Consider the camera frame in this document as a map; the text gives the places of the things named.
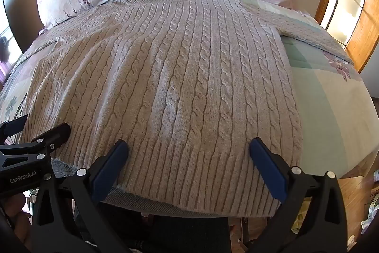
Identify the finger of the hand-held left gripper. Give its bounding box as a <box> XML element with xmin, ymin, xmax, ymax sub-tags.
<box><xmin>31</xmin><ymin>123</ymin><xmax>72</xmax><ymax>153</ymax></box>
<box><xmin>0</xmin><ymin>115</ymin><xmax>29</xmax><ymax>138</ymax></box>

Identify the wooden window frame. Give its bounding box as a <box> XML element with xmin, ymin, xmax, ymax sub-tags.
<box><xmin>313</xmin><ymin>0</ymin><xmax>379</xmax><ymax>73</ymax></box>

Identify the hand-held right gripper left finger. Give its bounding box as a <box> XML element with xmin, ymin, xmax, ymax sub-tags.
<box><xmin>30</xmin><ymin>139</ymin><xmax>131</xmax><ymax>253</ymax></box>

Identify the beige cable knit sweater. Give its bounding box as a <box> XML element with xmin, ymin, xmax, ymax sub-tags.
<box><xmin>13</xmin><ymin>0</ymin><xmax>356</xmax><ymax>218</ymax></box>

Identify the floral patchwork bed sheet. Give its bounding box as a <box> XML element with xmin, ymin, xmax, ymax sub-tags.
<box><xmin>0</xmin><ymin>0</ymin><xmax>376</xmax><ymax>180</ymax></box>

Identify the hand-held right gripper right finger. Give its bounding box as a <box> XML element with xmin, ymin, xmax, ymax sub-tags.
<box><xmin>248</xmin><ymin>137</ymin><xmax>349</xmax><ymax>253</ymax></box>

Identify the yellow cloth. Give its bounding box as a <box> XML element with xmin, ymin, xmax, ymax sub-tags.
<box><xmin>291</xmin><ymin>202</ymin><xmax>309</xmax><ymax>235</ymax></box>

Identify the person's left hand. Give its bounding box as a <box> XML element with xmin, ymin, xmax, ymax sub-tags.
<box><xmin>5</xmin><ymin>193</ymin><xmax>32</xmax><ymax>245</ymax></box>

